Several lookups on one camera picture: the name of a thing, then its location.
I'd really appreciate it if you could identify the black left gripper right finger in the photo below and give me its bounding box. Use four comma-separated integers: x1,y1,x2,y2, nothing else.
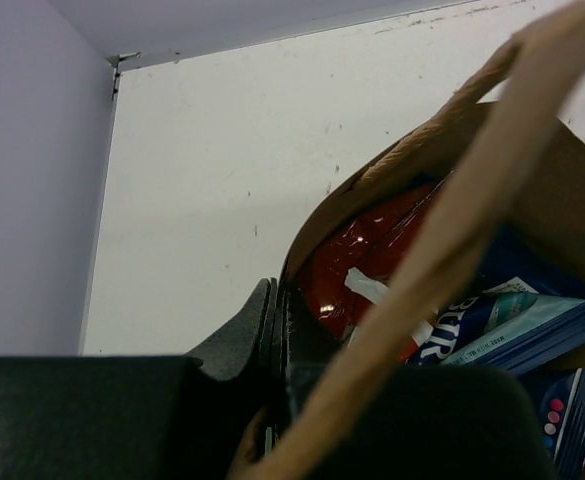
271,287,557,479

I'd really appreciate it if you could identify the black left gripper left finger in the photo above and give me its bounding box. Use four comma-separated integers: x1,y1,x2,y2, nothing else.
0,279,276,479

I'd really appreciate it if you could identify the green paper bag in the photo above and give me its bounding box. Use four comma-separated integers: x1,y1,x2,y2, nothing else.
229,1,585,479

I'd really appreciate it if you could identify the dark blue snack packet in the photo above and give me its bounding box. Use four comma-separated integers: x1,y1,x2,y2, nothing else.
406,227,585,375

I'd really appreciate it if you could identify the red snack packet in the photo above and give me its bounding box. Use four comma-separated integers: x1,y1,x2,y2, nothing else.
294,182,443,344

